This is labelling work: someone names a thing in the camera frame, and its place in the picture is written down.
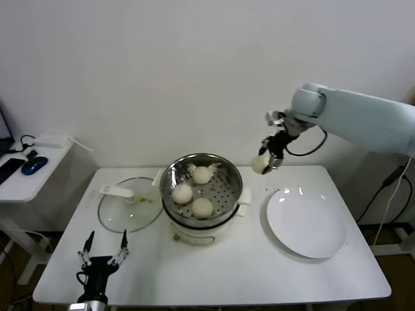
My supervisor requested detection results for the glass lid with white handle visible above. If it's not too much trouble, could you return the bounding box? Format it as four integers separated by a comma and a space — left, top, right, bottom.
97, 176, 164, 234

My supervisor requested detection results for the white steamed baozi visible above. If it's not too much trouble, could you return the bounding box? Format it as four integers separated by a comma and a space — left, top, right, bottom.
193, 165, 212, 185
191, 197, 215, 218
252, 155, 270, 176
171, 184, 194, 205

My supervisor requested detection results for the white round plate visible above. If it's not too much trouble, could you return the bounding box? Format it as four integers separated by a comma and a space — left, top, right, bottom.
266, 187, 348, 259

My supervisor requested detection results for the white electric cooker pot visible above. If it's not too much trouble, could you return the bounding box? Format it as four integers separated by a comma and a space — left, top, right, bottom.
161, 200, 249, 248

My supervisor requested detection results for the white desk base bar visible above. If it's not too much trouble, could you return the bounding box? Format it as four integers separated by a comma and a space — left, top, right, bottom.
369, 244, 412, 257

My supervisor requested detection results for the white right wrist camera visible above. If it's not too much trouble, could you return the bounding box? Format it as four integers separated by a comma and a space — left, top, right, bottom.
265, 109, 292, 130

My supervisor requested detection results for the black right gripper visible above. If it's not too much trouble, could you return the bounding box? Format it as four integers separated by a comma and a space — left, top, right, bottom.
258, 130, 297, 175

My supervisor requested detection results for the white side table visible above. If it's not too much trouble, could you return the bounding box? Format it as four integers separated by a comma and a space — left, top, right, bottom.
0, 135, 98, 286

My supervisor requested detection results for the thin white adapter cable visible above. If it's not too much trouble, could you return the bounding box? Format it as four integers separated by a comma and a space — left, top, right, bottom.
67, 136, 95, 153

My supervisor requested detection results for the thin black desk cable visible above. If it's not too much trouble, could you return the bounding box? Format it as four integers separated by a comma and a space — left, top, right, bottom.
9, 135, 36, 153

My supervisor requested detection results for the long white power cable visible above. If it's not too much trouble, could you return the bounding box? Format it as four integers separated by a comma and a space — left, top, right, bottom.
374, 157, 411, 247

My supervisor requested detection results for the blue computer mouse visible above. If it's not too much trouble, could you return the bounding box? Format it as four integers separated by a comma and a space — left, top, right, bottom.
21, 156, 49, 176

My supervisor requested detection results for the black laptop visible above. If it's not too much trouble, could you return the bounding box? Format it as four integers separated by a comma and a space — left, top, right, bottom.
0, 100, 16, 156

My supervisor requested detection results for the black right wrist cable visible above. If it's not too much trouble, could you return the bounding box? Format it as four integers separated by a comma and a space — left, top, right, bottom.
285, 124, 328, 157

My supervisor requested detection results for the black smartphone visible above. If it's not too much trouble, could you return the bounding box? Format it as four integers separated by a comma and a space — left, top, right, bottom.
0, 157, 25, 186

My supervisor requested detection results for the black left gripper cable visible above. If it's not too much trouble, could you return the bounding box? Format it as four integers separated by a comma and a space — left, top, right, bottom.
76, 271, 90, 292

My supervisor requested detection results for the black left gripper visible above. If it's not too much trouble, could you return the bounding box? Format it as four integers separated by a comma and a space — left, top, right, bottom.
77, 228, 130, 295

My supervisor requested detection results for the stainless steel steamer basket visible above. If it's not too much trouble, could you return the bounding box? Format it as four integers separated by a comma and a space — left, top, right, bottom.
151, 152, 253, 227

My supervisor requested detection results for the black power cable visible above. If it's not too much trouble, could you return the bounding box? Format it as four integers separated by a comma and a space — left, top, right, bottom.
356, 165, 406, 224

